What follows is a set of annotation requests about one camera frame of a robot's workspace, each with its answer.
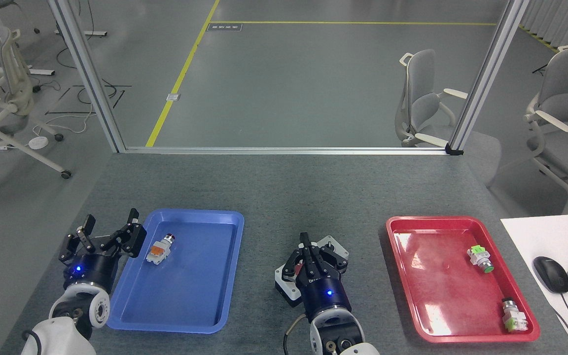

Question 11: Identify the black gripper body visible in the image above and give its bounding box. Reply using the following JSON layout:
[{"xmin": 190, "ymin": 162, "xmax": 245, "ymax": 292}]
[
  {"xmin": 300, "ymin": 276, "xmax": 352, "ymax": 317},
  {"xmin": 64, "ymin": 252, "xmax": 118, "ymax": 294}
]

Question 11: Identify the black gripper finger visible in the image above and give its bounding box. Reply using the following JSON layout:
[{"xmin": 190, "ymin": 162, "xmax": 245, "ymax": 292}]
[
  {"xmin": 312, "ymin": 243, "xmax": 349, "ymax": 280},
  {"xmin": 100, "ymin": 208, "xmax": 147, "ymax": 257},
  {"xmin": 284, "ymin": 232, "xmax": 315, "ymax": 283},
  {"xmin": 58, "ymin": 214, "xmax": 97, "ymax": 262}
]

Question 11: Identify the grey control box with buttons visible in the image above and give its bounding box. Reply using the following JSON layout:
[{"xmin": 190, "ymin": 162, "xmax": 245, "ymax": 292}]
[{"xmin": 275, "ymin": 235, "xmax": 350, "ymax": 309}]

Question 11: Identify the red push button orange block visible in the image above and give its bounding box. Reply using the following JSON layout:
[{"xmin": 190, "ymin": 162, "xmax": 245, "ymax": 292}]
[{"xmin": 146, "ymin": 234, "xmax": 176, "ymax": 265}]

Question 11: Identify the silver push button green block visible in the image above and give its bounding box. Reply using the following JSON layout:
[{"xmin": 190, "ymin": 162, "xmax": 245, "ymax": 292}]
[{"xmin": 501, "ymin": 297, "xmax": 530, "ymax": 332}]

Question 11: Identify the blue plastic tray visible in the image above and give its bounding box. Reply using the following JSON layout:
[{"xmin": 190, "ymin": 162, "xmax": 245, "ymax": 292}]
[{"xmin": 105, "ymin": 209, "xmax": 245, "ymax": 334}]

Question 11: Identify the red plastic tray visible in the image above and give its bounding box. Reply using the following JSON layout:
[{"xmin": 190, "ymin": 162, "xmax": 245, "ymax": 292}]
[{"xmin": 386, "ymin": 215, "xmax": 541, "ymax": 344}]

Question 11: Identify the grey office chair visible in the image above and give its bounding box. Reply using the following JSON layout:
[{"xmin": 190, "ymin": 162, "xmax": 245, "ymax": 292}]
[
  {"xmin": 0, "ymin": 27, "xmax": 72, "ymax": 205},
  {"xmin": 523, "ymin": 45, "xmax": 568, "ymax": 215},
  {"xmin": 395, "ymin": 49, "xmax": 469, "ymax": 148}
]

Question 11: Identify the black computer mouse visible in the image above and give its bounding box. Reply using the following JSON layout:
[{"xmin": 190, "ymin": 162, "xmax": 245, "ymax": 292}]
[{"xmin": 533, "ymin": 256, "xmax": 568, "ymax": 294}]

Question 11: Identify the white side desk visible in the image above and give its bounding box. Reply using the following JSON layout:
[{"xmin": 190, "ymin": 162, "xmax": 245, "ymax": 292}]
[{"xmin": 500, "ymin": 213, "xmax": 568, "ymax": 355}]

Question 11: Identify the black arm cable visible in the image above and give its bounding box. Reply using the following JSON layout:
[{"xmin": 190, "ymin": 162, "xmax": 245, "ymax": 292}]
[
  {"xmin": 283, "ymin": 316, "xmax": 312, "ymax": 355},
  {"xmin": 22, "ymin": 329, "xmax": 43, "ymax": 355}
]

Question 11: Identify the silver aluminium rail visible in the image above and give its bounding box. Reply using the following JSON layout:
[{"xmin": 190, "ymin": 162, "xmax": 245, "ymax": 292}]
[{"xmin": 119, "ymin": 146, "xmax": 450, "ymax": 156}]

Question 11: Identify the green push button switch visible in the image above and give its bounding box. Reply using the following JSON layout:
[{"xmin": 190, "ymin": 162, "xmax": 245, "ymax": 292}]
[{"xmin": 466, "ymin": 245, "xmax": 495, "ymax": 274}]

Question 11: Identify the silver aluminium post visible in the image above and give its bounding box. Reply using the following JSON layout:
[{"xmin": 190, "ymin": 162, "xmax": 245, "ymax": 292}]
[
  {"xmin": 47, "ymin": 0, "xmax": 127, "ymax": 153},
  {"xmin": 445, "ymin": 0, "xmax": 531, "ymax": 156}
]

